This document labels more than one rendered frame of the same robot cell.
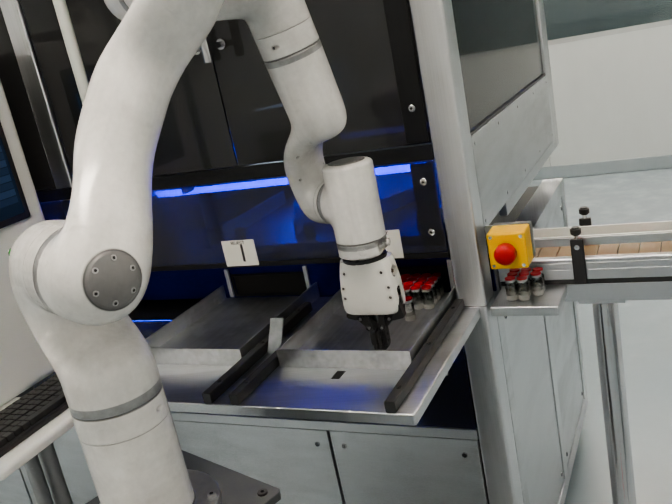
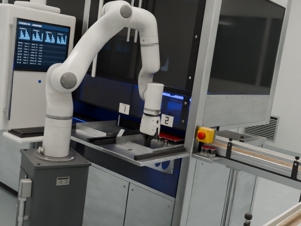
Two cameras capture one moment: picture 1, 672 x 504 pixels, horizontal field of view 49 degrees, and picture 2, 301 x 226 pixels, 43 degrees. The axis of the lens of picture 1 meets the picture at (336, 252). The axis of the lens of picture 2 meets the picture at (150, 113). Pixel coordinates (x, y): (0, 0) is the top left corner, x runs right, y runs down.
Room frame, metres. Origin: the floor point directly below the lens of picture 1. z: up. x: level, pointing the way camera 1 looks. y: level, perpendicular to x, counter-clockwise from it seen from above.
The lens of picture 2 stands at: (-0.70, -0.41, 1.39)
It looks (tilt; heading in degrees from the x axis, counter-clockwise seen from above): 9 degrees down; 11
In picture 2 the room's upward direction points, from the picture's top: 8 degrees clockwise
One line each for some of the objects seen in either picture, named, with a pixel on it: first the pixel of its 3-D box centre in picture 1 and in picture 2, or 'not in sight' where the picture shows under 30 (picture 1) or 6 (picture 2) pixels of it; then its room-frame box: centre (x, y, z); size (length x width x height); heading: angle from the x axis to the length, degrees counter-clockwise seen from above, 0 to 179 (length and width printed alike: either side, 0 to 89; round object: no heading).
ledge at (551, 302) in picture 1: (530, 297); (208, 157); (1.37, -0.36, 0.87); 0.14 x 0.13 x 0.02; 152
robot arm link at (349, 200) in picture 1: (351, 199); (153, 95); (1.20, -0.04, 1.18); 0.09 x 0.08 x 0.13; 38
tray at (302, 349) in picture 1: (376, 319); (154, 142); (1.35, -0.05, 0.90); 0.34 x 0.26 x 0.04; 152
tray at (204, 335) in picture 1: (231, 320); (111, 128); (1.51, 0.25, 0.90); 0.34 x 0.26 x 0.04; 152
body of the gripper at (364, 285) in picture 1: (369, 281); (150, 123); (1.19, -0.05, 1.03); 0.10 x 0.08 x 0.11; 62
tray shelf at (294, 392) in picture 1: (287, 347); (122, 141); (1.37, 0.13, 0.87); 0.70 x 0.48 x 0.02; 62
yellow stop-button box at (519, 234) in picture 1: (510, 245); (206, 134); (1.34, -0.33, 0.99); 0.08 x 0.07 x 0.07; 152
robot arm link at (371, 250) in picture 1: (363, 246); (152, 111); (1.19, -0.05, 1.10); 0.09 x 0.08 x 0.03; 62
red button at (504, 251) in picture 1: (505, 253); (201, 135); (1.30, -0.31, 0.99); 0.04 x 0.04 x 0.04; 62
